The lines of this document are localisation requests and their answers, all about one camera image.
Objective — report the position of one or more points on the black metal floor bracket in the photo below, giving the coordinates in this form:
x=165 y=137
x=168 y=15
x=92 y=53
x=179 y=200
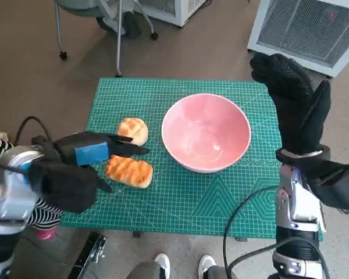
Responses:
x=90 y=253

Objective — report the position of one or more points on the green cutting mat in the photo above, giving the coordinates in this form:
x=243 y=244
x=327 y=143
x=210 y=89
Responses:
x=177 y=203

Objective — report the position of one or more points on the grey chair with metal legs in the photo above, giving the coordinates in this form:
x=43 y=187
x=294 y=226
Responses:
x=75 y=5

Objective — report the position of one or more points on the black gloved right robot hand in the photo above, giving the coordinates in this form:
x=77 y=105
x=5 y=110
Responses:
x=296 y=110

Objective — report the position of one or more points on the large white mesh appliance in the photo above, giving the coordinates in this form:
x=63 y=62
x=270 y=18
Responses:
x=302 y=26

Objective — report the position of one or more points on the white shoe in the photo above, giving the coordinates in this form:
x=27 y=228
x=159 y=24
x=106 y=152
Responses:
x=207 y=263
x=163 y=261
x=1 y=135

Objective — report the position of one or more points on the long grilled toy bread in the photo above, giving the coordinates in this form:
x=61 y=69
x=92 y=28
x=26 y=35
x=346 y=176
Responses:
x=131 y=173

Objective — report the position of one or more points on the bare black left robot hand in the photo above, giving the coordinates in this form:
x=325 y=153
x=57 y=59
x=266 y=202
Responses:
x=90 y=152

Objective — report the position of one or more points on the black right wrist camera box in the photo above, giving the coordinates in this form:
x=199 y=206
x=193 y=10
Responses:
x=337 y=186

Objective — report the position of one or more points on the round toy bread bun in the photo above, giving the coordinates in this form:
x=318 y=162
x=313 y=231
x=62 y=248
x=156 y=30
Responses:
x=133 y=128

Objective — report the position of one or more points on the pink bowl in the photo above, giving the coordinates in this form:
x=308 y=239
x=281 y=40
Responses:
x=206 y=130

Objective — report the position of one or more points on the pink shoe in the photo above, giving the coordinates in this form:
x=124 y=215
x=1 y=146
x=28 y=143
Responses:
x=46 y=233

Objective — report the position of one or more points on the white mesh cabinet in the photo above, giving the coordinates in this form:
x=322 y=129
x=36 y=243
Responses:
x=174 y=8

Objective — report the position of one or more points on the black table bracket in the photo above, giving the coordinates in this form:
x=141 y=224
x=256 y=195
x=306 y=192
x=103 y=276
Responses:
x=137 y=234

